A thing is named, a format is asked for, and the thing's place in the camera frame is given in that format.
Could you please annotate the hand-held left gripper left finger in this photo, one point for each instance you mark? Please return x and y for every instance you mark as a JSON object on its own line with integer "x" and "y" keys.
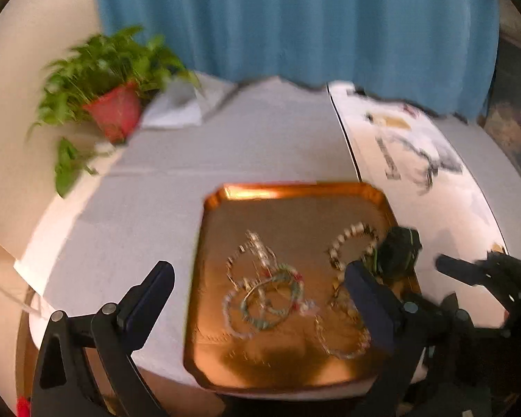
{"x": 150, "y": 302}

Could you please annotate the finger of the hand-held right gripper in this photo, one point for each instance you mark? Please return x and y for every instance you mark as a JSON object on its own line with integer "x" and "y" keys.
{"x": 458, "y": 269}

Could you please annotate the red plastic flower pot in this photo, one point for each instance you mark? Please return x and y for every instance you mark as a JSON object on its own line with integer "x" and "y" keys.
{"x": 113, "y": 110}

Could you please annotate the dark printed wall panel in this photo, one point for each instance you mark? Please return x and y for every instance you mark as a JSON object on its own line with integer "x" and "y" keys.
{"x": 508, "y": 139}

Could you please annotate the crumpled white paper sheet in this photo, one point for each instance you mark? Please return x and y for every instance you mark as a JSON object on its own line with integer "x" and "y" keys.
{"x": 173, "y": 110}

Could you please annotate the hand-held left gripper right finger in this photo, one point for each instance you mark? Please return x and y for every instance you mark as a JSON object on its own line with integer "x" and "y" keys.
{"x": 369, "y": 308}

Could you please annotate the white deer print cloth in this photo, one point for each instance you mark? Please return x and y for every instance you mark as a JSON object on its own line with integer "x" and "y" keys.
{"x": 451, "y": 208}

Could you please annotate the green black watch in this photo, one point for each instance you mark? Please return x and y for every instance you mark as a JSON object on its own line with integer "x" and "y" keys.
{"x": 397, "y": 249}

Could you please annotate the green pothos plant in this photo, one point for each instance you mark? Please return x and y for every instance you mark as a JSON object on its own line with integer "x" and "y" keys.
{"x": 95, "y": 61}

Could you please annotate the grey tablecloth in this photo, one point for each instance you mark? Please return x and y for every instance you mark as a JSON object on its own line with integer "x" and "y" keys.
{"x": 243, "y": 139}

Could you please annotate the copper metal tray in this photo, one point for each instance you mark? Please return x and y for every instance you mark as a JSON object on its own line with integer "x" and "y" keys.
{"x": 295, "y": 213}

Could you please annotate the blue curtain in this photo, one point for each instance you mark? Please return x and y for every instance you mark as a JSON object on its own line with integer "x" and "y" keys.
{"x": 286, "y": 21}

